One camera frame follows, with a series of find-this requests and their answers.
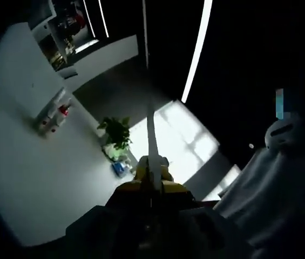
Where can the blue packet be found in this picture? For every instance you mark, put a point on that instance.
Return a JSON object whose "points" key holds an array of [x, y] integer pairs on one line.
{"points": [[119, 168]]}

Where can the person's grey shirt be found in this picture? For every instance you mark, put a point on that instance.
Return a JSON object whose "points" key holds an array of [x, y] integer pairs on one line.
{"points": [[271, 194]]}

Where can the green potted plant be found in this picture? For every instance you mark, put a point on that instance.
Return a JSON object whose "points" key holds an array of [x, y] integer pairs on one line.
{"points": [[115, 132]]}

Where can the white skincare bottle red collar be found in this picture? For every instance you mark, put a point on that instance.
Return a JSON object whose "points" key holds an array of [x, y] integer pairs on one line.
{"points": [[63, 111]]}

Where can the white chest-worn device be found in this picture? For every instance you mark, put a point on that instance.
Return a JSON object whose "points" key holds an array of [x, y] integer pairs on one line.
{"points": [[281, 135]]}

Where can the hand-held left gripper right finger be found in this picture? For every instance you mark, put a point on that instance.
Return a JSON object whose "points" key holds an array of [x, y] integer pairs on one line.
{"points": [[176, 205]]}

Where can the white skincare tube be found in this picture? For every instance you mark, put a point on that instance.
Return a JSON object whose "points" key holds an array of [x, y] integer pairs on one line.
{"points": [[51, 103]]}

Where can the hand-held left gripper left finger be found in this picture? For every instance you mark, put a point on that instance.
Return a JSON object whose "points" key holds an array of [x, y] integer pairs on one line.
{"points": [[125, 205]]}

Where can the green printed packet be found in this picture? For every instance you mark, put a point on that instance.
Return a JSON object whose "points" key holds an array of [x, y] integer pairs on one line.
{"points": [[153, 151]]}

